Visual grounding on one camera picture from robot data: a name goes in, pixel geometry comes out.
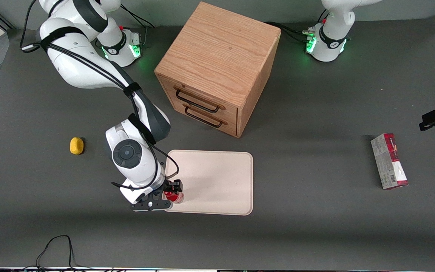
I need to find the small red coke bottle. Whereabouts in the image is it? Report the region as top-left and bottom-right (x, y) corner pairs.
(164, 190), (185, 205)

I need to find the beige plastic tray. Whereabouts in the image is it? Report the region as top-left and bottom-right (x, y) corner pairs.
(164, 150), (254, 216)

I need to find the red plaid cardboard box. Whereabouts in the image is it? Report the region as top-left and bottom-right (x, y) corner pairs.
(370, 133), (409, 190)

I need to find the small yellow lemon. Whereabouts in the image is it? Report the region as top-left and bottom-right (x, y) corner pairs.
(69, 137), (85, 155)

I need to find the wooden drawer front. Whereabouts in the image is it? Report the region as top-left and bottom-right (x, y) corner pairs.
(160, 77), (239, 122)
(171, 100), (238, 137)

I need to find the wooden two-drawer cabinet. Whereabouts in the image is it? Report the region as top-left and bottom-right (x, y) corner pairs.
(154, 1), (281, 138)

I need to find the dark right wrist camera box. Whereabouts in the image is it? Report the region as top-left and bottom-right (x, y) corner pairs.
(130, 199), (173, 212)

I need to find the black metal drawer handle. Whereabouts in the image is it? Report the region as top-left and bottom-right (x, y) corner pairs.
(184, 106), (225, 128)
(175, 88), (222, 114)

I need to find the thin black looped cable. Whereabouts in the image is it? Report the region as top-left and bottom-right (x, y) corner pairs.
(35, 235), (89, 271)

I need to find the black cable bundle along arm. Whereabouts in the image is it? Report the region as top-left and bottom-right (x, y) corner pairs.
(20, 0), (180, 190)

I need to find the black cable behind arm base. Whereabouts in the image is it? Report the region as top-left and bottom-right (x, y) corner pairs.
(120, 3), (156, 29)

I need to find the thick black base cable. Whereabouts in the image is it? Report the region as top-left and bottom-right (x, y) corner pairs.
(265, 22), (311, 42)

